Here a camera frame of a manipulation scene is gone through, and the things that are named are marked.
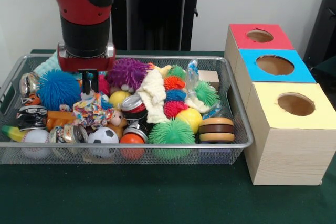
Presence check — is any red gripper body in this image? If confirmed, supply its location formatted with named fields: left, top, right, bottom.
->
left=57, top=50, right=117, bottom=73

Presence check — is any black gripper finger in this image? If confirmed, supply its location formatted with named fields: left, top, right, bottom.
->
left=90, top=71, right=99, bottom=94
left=81, top=71, right=91, bottom=95

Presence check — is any multicoloured patterned cloth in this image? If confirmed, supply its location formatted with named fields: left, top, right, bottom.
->
left=72, top=91, right=115, bottom=127

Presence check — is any silver mesh bin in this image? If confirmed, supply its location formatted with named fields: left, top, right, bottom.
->
left=0, top=53, right=255, bottom=166

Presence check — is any wooden box with three holes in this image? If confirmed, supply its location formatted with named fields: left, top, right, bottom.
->
left=224, top=23, right=336, bottom=186

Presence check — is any large blue spiky ball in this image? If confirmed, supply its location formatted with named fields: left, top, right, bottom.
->
left=36, top=69, right=81, bottom=111

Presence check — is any purple spiky ball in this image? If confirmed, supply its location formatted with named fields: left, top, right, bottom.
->
left=107, top=58, right=153, bottom=90

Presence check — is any mint green knitted cloth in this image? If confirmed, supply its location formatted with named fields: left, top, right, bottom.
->
left=34, top=52, right=82, bottom=80

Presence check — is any black and white soccer ball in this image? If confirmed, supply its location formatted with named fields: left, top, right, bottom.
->
left=87, top=126, right=119, bottom=159

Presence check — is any cream knitted cloth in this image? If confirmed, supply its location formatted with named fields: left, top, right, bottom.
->
left=135, top=69, right=171, bottom=124

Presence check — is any white baseball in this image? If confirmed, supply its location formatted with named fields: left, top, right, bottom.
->
left=21, top=129, right=53, bottom=159

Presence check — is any multicoloured spiky caterpillar toy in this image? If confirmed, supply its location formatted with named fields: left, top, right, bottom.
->
left=163, top=65, right=189, bottom=117

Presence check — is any large green spiky ball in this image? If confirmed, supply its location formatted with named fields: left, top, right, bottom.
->
left=148, top=118, right=196, bottom=159

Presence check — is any yellow and red ball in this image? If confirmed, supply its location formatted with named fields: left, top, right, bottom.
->
left=175, top=108, right=203, bottom=133

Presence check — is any wooden burger toy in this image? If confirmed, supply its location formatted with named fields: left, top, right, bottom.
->
left=198, top=116, right=235, bottom=144

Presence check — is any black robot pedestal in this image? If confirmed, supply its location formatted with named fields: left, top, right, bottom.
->
left=112, top=0, right=212, bottom=51

